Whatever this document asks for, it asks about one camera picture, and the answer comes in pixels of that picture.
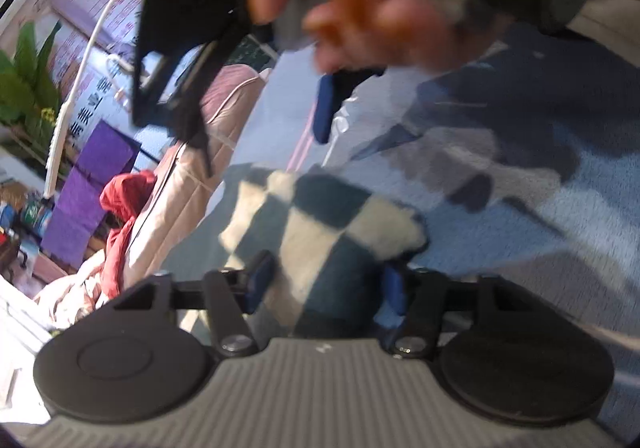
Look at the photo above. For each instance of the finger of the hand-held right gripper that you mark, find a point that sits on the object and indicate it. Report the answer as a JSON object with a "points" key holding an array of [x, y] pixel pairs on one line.
{"points": [[192, 93], [324, 108]]}

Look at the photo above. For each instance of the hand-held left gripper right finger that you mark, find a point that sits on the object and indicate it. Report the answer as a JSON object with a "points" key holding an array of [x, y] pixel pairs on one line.
{"points": [[395, 288]]}

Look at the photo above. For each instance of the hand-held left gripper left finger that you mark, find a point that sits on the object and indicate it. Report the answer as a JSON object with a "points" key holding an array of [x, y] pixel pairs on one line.
{"points": [[260, 278]]}

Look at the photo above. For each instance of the teal and white checkered sweater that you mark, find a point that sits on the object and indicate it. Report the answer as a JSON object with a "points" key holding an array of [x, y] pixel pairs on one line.
{"points": [[325, 248]]}

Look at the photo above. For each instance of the pile of white clothes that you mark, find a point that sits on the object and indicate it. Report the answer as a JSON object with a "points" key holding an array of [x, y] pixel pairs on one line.
{"points": [[75, 288]]}

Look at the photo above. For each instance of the person's right hand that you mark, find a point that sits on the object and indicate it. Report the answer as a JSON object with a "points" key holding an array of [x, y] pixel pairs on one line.
{"points": [[380, 33]]}

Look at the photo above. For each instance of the pink quilt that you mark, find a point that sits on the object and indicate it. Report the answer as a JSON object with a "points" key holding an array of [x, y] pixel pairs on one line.
{"points": [[175, 208]]}

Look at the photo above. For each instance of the blue striped blanket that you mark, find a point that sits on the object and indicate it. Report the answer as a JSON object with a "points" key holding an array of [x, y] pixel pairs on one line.
{"points": [[500, 238]]}

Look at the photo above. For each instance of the red garment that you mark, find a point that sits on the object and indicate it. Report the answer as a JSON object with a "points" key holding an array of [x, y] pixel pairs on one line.
{"points": [[125, 193]]}

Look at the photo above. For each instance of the white pipe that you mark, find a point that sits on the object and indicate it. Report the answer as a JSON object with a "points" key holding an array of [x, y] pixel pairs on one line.
{"points": [[60, 128]]}

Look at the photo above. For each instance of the green plant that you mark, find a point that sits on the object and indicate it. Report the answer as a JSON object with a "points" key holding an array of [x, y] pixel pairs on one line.
{"points": [[30, 78]]}

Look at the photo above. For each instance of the purple cloth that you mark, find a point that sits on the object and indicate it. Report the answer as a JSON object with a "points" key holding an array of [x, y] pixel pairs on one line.
{"points": [[75, 213]]}

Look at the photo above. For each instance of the cluttered shelf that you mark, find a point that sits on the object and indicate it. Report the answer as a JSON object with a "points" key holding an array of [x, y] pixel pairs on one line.
{"points": [[30, 215]]}

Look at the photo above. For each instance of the white hanging cloth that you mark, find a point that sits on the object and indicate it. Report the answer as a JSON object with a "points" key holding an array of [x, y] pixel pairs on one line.
{"points": [[15, 318]]}

